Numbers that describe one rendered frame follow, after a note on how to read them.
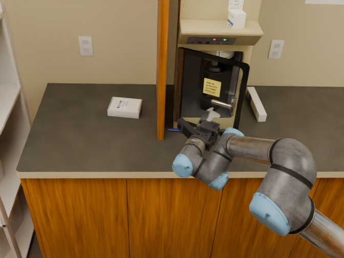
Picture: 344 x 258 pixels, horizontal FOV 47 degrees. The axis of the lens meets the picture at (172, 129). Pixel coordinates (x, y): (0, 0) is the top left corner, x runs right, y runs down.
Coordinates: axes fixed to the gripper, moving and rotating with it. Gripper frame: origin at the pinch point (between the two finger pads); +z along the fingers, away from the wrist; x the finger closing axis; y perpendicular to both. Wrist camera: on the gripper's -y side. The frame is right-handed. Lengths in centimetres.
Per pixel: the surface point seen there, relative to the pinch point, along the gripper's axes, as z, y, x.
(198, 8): 17.8, -15.2, 35.1
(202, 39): 11.9, -10.2, 25.6
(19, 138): 10, -124, -70
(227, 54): 27.3, -3.2, 13.7
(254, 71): 75, 3, -19
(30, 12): 21, -105, 14
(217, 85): 13.5, -2.0, 5.6
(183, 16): 15.2, -20.3, 31.8
